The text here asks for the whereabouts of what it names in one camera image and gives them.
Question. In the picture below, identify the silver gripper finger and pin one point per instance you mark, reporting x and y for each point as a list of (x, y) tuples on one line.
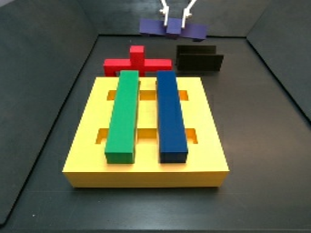
[(165, 11), (187, 13)]

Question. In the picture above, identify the purple E-shaped block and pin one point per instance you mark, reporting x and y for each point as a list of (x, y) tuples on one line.
[(174, 30)]

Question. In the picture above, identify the yellow slotted board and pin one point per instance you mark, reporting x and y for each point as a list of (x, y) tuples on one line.
[(205, 169)]

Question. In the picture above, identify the red E-shaped block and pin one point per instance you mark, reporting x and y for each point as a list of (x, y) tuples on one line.
[(135, 62)]

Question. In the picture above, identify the blue long bar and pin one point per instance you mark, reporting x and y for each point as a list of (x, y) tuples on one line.
[(173, 140)]

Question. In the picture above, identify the green long bar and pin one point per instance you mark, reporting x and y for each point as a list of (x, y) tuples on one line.
[(119, 149)]

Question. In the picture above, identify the black fixture bracket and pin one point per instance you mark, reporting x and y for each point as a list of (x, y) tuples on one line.
[(198, 58)]

